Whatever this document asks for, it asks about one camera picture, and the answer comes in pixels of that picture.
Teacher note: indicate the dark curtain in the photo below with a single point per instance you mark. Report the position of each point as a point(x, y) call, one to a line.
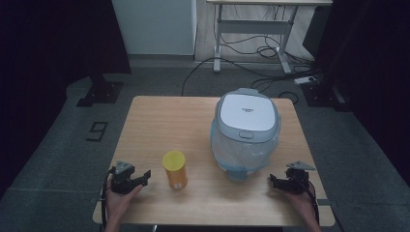
point(374, 64)
point(48, 48)

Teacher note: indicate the black stand base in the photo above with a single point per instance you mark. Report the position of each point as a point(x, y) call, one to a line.
point(100, 93)
point(325, 96)

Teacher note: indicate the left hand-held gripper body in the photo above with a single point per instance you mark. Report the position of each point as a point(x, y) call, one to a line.
point(123, 179)

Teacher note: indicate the person's left hand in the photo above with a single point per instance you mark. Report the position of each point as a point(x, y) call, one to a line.
point(116, 203)

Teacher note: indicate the white power strip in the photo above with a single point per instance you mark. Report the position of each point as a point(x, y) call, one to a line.
point(304, 80)

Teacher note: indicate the person's right hand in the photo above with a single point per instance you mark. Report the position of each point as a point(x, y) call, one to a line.
point(304, 204)

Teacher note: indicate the white cabinet panel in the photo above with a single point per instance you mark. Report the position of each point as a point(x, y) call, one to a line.
point(153, 25)

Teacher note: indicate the white desk frame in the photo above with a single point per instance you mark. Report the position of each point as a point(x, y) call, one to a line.
point(251, 26)

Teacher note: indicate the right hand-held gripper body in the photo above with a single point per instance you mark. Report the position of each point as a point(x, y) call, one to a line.
point(297, 180)

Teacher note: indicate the white rice cooker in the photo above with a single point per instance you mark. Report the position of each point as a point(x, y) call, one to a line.
point(246, 112)

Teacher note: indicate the yellow-capped orange bottle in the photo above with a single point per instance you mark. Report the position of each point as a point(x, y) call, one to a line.
point(175, 169)

